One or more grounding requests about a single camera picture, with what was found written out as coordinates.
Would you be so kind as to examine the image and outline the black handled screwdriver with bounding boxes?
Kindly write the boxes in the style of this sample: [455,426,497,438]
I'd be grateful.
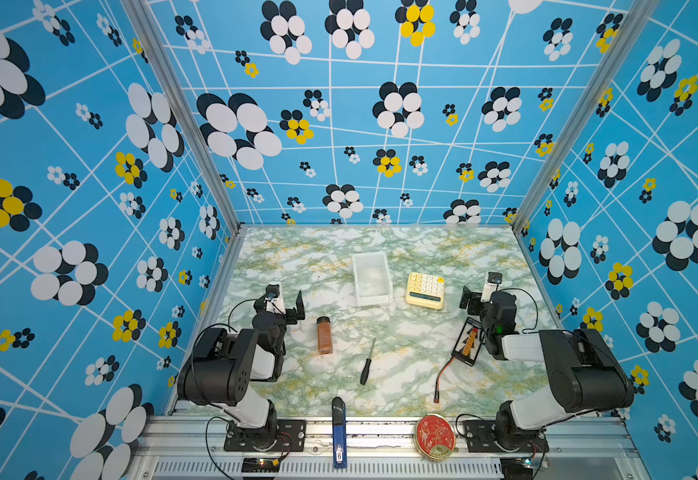
[360,339,376,385]

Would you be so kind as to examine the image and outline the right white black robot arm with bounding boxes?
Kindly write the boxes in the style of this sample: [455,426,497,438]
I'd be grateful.
[453,287,634,452]

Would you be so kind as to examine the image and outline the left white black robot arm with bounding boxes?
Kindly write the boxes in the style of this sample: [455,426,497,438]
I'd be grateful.
[177,284,306,453]

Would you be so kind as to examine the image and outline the white plastic bin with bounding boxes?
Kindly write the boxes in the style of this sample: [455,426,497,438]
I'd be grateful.
[352,252,393,307]

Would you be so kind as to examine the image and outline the brown spice bottle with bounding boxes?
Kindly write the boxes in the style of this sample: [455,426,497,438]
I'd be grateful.
[316,316,333,355]

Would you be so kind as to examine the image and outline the cream yellow calculator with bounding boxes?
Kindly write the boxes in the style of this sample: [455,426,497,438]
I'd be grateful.
[405,272,445,310]

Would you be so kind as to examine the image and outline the blue black utility knife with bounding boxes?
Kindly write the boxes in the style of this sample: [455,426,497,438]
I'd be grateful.
[331,396,348,469]

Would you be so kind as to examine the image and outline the red round tin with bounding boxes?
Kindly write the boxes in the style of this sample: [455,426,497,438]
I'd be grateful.
[414,414,457,461]

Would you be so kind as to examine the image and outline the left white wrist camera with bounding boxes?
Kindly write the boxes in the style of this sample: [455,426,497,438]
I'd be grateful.
[264,284,285,315]

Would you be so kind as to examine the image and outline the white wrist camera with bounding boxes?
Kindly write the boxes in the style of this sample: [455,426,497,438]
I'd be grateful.
[481,271,503,303]
[264,284,285,315]

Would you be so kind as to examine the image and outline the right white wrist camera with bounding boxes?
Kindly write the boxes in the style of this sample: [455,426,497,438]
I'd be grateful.
[481,271,503,303]

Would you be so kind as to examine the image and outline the red black wire lead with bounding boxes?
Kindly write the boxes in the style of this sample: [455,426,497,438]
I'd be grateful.
[433,356,456,404]

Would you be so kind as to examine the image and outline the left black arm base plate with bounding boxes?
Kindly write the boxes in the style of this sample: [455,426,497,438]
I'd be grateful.
[224,419,307,453]

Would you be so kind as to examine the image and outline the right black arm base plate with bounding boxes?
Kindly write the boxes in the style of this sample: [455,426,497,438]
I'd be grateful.
[460,419,549,455]

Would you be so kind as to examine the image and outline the aluminium front rail frame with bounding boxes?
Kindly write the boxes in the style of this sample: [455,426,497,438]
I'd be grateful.
[126,416,650,479]

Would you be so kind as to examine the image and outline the left aluminium corner post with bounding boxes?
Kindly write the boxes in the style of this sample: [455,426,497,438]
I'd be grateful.
[123,0,241,237]

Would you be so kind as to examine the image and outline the aluminium corner post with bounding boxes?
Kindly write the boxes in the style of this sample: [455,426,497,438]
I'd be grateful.
[512,0,660,237]
[123,0,241,237]

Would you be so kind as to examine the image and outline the right aluminium corner post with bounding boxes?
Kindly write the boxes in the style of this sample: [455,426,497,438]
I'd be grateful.
[512,0,660,237]

